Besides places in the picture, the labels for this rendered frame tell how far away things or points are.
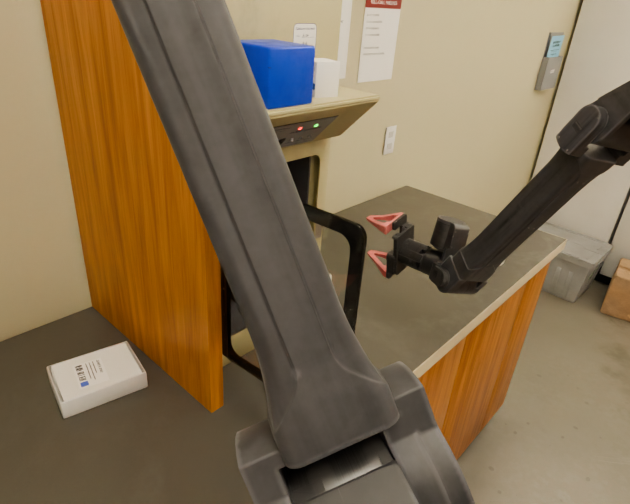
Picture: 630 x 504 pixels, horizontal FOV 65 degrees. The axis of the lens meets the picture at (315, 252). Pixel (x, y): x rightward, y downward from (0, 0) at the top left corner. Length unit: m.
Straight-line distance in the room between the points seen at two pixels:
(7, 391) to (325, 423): 0.97
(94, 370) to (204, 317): 0.30
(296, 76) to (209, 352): 0.50
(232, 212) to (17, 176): 1.01
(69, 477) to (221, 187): 0.81
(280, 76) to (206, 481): 0.67
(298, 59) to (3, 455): 0.83
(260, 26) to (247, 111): 0.68
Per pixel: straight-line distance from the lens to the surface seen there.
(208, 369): 0.96
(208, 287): 0.85
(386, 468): 0.26
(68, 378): 1.10
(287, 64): 0.81
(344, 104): 0.92
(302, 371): 0.24
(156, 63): 0.23
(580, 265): 3.49
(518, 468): 2.37
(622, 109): 0.76
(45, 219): 1.26
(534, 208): 0.84
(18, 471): 1.02
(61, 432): 1.06
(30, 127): 1.20
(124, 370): 1.09
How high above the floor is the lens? 1.68
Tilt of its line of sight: 28 degrees down
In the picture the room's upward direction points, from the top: 5 degrees clockwise
